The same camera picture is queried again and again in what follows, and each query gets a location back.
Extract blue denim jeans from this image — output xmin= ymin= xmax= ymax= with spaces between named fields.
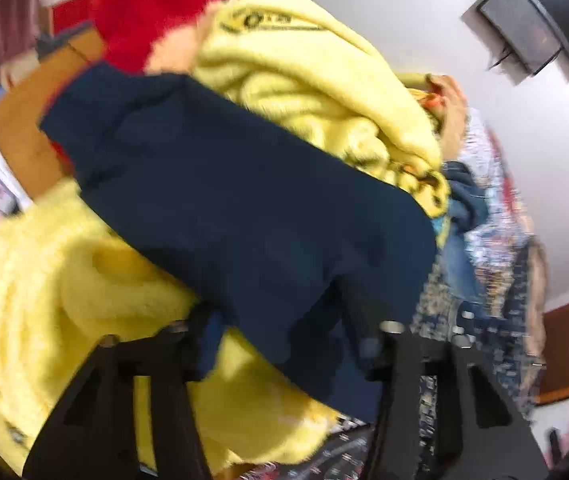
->
xmin=443 ymin=162 xmax=488 ymax=304

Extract brown wooden headboard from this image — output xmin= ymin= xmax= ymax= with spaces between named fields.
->
xmin=0 ymin=28 xmax=104 ymax=198

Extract patchwork patterned bedspread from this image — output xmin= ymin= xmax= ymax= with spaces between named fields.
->
xmin=243 ymin=109 xmax=548 ymax=480

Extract red fluffy garment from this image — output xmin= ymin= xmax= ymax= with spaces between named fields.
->
xmin=39 ymin=0 xmax=214 ymax=74

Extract yellow fleece cartoon blanket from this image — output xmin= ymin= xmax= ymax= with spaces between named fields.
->
xmin=0 ymin=0 xmax=449 ymax=472

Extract navy patterned garment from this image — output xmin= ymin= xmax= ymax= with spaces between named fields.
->
xmin=40 ymin=63 xmax=437 ymax=422

